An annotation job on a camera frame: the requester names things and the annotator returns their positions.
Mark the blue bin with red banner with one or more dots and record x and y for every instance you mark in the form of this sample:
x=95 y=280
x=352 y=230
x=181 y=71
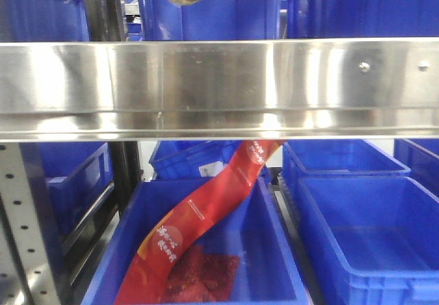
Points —
x=267 y=272

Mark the stainless steel shelf rail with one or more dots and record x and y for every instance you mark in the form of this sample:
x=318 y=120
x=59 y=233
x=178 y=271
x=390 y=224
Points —
x=278 y=89

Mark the red printed banner strip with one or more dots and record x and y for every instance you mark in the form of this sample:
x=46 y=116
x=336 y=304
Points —
x=160 y=250

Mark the blue plastic bin rear right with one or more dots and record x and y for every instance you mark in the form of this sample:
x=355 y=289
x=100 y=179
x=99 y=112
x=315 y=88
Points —
x=328 y=159

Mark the perforated steel shelf upright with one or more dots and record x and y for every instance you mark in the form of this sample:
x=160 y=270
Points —
x=27 y=206

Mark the blue plastic bin far right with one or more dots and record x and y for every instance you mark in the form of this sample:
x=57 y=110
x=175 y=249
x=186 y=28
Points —
x=421 y=156

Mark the blue bin upper middle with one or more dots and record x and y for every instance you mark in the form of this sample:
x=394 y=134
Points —
x=211 y=20

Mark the blue plastic bin front right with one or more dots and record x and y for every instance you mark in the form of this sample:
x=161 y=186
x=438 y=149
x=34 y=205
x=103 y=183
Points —
x=371 y=240

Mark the blue bin upper right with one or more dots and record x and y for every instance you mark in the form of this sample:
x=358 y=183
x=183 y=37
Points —
x=361 y=18

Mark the tilted blue bin with label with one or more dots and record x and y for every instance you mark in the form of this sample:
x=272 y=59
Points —
x=175 y=160

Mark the blue plastic bin left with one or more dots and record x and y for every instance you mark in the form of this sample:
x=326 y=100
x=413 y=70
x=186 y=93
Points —
x=76 y=173

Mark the blue bin upper left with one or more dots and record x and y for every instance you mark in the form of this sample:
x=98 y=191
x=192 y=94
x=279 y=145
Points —
x=43 y=21

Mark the blue plastic bin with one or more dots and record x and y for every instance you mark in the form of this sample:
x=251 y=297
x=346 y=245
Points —
x=371 y=240
x=421 y=156
x=76 y=173
x=328 y=159

